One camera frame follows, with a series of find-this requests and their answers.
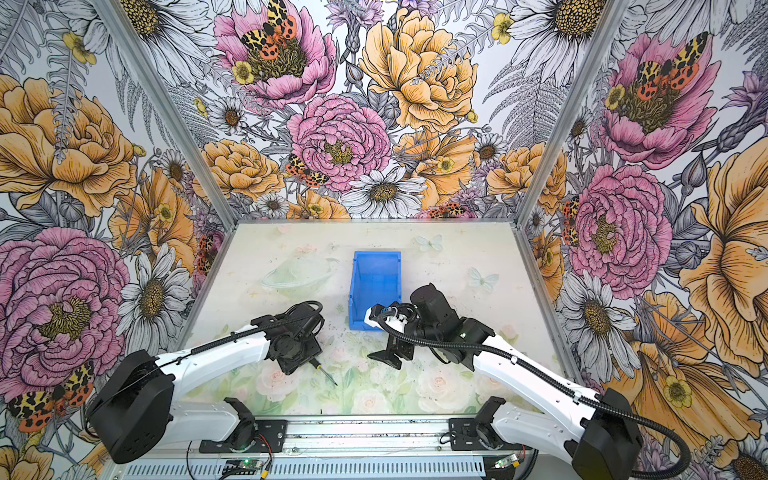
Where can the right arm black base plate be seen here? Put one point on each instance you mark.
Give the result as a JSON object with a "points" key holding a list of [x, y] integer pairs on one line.
{"points": [[467, 434]]}

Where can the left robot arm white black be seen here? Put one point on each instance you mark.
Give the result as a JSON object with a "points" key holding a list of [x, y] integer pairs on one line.
{"points": [[142, 405]]}

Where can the green circuit board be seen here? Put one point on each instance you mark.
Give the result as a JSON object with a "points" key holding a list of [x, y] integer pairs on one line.
{"points": [[509, 461], [246, 467]]}

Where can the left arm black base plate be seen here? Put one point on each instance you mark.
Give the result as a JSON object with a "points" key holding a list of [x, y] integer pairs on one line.
{"points": [[258, 436]]}

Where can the white slotted cable duct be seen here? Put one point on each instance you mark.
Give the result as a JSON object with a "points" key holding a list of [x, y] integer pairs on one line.
{"points": [[451, 467]]}

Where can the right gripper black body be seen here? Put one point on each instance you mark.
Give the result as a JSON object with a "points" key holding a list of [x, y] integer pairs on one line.
{"points": [[417, 325]]}

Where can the yellow black handled screwdriver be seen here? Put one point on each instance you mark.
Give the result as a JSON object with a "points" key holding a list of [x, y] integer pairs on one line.
{"points": [[321, 371]]}

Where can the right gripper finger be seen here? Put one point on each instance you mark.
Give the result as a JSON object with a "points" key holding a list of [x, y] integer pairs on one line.
{"points": [[375, 316], [396, 352]]}

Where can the left green circuit board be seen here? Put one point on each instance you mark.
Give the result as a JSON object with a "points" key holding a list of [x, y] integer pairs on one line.
{"points": [[246, 467]]}

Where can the right green circuit board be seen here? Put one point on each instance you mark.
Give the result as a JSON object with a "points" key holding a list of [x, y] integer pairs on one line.
{"points": [[509, 461]]}

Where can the blue plastic storage bin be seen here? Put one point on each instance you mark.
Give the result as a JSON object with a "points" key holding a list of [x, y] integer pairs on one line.
{"points": [[376, 279]]}

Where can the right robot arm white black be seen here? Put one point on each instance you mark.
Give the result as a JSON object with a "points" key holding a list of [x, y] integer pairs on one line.
{"points": [[592, 431]]}

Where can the aluminium front frame rail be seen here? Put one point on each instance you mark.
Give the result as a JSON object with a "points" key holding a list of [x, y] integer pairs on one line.
{"points": [[325, 436]]}

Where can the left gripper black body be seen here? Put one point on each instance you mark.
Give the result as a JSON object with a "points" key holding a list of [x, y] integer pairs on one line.
{"points": [[305, 349]]}

